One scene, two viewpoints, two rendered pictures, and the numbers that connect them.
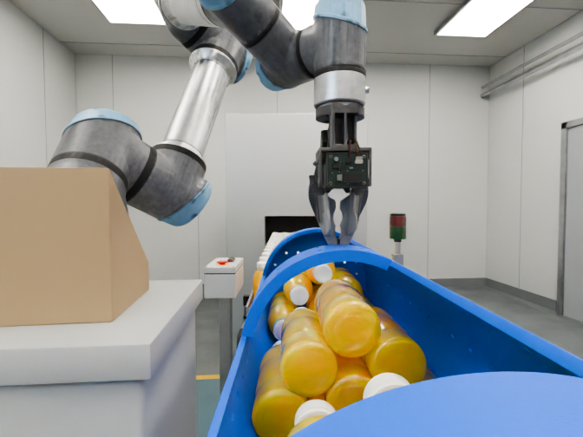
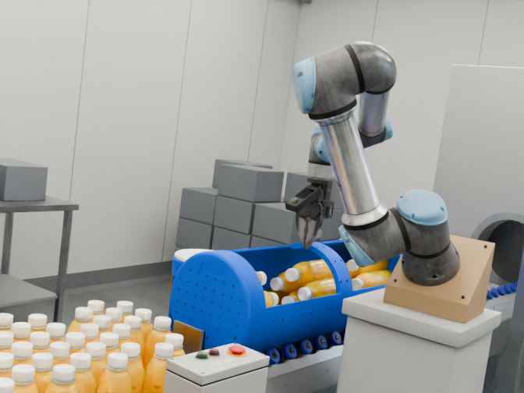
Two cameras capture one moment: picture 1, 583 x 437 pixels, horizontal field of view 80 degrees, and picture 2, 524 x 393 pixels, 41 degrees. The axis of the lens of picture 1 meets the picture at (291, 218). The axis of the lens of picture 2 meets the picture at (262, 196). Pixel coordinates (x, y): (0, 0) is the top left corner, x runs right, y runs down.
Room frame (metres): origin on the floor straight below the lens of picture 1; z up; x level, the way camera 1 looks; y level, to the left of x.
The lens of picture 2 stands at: (2.19, 1.13, 1.58)
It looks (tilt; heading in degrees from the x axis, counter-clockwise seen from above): 6 degrees down; 220
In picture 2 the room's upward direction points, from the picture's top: 7 degrees clockwise
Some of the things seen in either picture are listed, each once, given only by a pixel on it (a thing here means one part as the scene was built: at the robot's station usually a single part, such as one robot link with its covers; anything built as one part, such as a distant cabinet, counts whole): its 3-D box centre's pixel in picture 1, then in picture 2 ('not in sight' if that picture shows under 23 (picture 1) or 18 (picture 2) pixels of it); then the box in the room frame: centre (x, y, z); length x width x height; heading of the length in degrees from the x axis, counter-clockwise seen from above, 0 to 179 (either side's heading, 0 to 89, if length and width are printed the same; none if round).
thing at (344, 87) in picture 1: (341, 95); (318, 171); (0.52, -0.07, 1.45); 0.08 x 0.08 x 0.05
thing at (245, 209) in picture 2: not in sight; (258, 235); (-2.36, -2.68, 0.59); 1.20 x 0.80 x 1.19; 95
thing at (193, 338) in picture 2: not in sight; (188, 348); (0.98, -0.06, 0.99); 0.10 x 0.02 x 0.12; 91
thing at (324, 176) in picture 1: (340, 151); (316, 198); (0.51, -0.07, 1.37); 0.09 x 0.08 x 0.12; 1
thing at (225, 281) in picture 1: (225, 276); (217, 380); (1.19, 0.23, 1.05); 0.20 x 0.10 x 0.10; 1
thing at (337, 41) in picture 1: (337, 42); (323, 145); (0.52, -0.07, 1.53); 0.09 x 0.08 x 0.11; 44
